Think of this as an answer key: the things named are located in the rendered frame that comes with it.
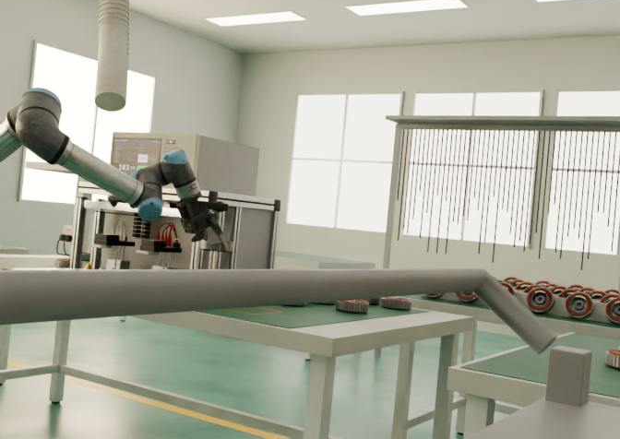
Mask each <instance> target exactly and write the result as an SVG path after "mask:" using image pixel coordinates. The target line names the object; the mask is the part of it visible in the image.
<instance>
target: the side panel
mask: <svg viewBox="0 0 620 439"><path fill-rule="evenodd" d="M279 219H280V212H279V211H273V210H264V209H255V208H239V207H234V214H233V224H232V242H233V243H234V248H233V252H231V253H230V262H229V269H274V267H275V258H276V248H277V239H278V228H279Z"/></svg>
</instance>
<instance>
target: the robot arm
mask: <svg viewBox="0 0 620 439"><path fill-rule="evenodd" d="M61 115H62V103H61V101H60V99H59V98H58V96H57V95H56V94H55V93H54V92H52V91H51V90H49V89H45V88H32V89H28V90H27V91H26V92H25V93H24V94H23V95H22V97H21V100H20V103H18V104H17V105H16V106H15V107H13V108H12V109H11V110H10V111H8V112H7V113H6V120H5V121H4V122H3V123H2V124H0V163H1V162H2V161H3V160H5V159H6V158H7V157H9V156H10V155H11V154H13V153H14V152H15V151H16V150H18V149H19V148H20V147H22V146H23V145H24V146H25V147H26V148H27V149H28V150H29V151H31V152H32V153H33V154H35V155H36V156H37V157H39V158H40V159H42V160H44V161H46V162H48V163H50V164H51V165H55V164H58V165H60V166H62V167H64V168H65V169H67V170H69V171H71V172H72V173H74V174H76V175H78V176H80V177H81V178H83V179H85V180H87V181H88V182H90V183H92V184H95V185H96V186H98V187H100V188H101V189H102V190H104V191H106V192H108V193H110V194H111V195H113V196H116V197H117V198H119V199H121V200H123V201H125V202H126V203H127V204H129V205H131V206H133V207H134V208H137V212H138V215H139V217H141V218H142V219H143V220H148V221H152V220H156V219H158V218H159V217H160V216H161V214H162V207H163V202H162V187H163V186H165V185H167V184H171V183H173V186H174V189H175V191H176V194H177V195H178V197H179V198H180V201H178V202H176V203H175V204H176V206H177V208H178V210H179V213H180V215H181V219H180V221H181V222H182V225H183V227H184V230H185V233H192V234H195V235H194V236H193V237H192V239H191V241H192V243H194V242H198V241H200V240H202V239H203V238H205V239H207V243H208V244H209V245H213V244H217V243H221V245H222V247H223V248H224V250H225V251H227V243H226V241H225V238H224V235H223V232H222V230H221V227H220V225H219V223H218V222H217V221H216V220H215V219H214V217H213V216H212V214H211V212H210V211H209V209H211V210H216V211H217V212H222V211H227V210H228V204H224V203H223V202H221V201H218V202H217V203H216V202H208V201H198V199H199V198H200V197H202V194H201V192H200V188H199V185H198V183H197V179H196V176H195V175H194V172H193V170H192V167H191V165H190V162H189V159H188V158H187V156H186V154H185V151H184V150H183V149H181V148H178V149H174V150H171V151H169V152H167V153H165V154H163V155H162V162H159V163H156V164H154V165H151V166H149V167H146V168H142V169H139V170H138V171H136V172H132V173H131V174H130V176H129V175H128V174H126V173H124V172H122V171H120V170H118V169H117V168H115V167H114V166H113V165H111V164H109V163H107V162H106V161H104V160H102V159H100V158H98V157H97V156H95V155H93V154H91V153H90V152H88V151H86V150H85V149H83V148H81V147H80V146H78V145H76V144H75V143H73V142H71V139H70V136H68V135H66V134H65V133H63V132H62V131H61V130H60V128H59V124H60V118H61ZM208 234H209V236H208Z"/></svg>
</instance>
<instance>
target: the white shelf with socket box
mask: <svg viewBox="0 0 620 439"><path fill-rule="evenodd" d="M25 168H26V169H33V170H41V171H47V172H61V173H68V174H74V173H72V172H71V171H69V170H67V169H65V168H64V167H62V166H60V165H58V164H55V165H51V164H50V163H48V162H39V161H26V167H25ZM78 182H87V180H85V179H83V178H81V177H80V176H77V190H76V199H75V208H74V218H73V226H64V228H63V234H61V235H60V237H59V240H58V242H57V246H56V252H57V253H58V244H59V241H62V243H63V244H64V251H65V255H67V257H71V251H72V242H73V232H74V223H75V214H76V204H77V196H79V197H87V198H88V200H89V201H92V194H84V193H78ZM90 211H91V208H87V210H86V219H85V229H84V238H83V247H82V252H87V247H88V238H89V220H90ZM65 243H67V244H71V245H70V255H68V254H67V253H66V250H65ZM58 254H59V253H58ZM59 255H64V254H59Z"/></svg>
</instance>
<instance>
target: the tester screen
mask: <svg viewBox="0 0 620 439"><path fill-rule="evenodd" d="M160 143H161V141H160V140H131V139H115V140H114V148H113V166H114V167H115V168H117V169H118V165H119V164H129V171H122V172H136V171H137V166H138V165H141V166H151V165H154V164H156V163H148V162H137V160H138V154H140V155H158V161H159V152H160Z"/></svg>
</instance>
